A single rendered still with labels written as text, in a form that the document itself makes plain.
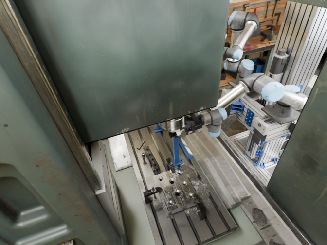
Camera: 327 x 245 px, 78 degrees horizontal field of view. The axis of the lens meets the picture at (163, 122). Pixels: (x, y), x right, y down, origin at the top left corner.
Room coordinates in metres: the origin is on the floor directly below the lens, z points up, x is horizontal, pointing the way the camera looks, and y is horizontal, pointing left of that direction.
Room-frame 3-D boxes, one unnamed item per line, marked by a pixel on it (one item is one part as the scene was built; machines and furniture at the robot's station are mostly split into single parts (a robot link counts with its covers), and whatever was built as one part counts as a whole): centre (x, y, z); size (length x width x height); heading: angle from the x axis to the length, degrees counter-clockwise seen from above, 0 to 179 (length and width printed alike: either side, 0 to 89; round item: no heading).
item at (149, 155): (1.07, 0.13, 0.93); 0.26 x 0.05 x 0.06; 21
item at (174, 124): (0.86, -0.05, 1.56); 0.16 x 0.16 x 0.12
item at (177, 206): (0.76, -0.03, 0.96); 0.29 x 0.23 x 0.05; 16
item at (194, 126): (0.89, -0.17, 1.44); 0.12 x 0.08 x 0.09; 105
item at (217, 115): (0.94, -0.32, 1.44); 0.11 x 0.08 x 0.09; 105
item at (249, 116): (1.46, -0.82, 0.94); 0.09 x 0.01 x 0.18; 16
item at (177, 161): (1.04, -0.07, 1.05); 0.10 x 0.05 x 0.30; 106
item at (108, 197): (0.74, 0.38, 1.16); 0.48 x 0.05 x 0.51; 16
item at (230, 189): (1.16, -0.38, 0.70); 0.90 x 0.30 x 0.16; 16
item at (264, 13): (3.68, -1.95, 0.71); 2.21 x 0.95 x 1.43; 106
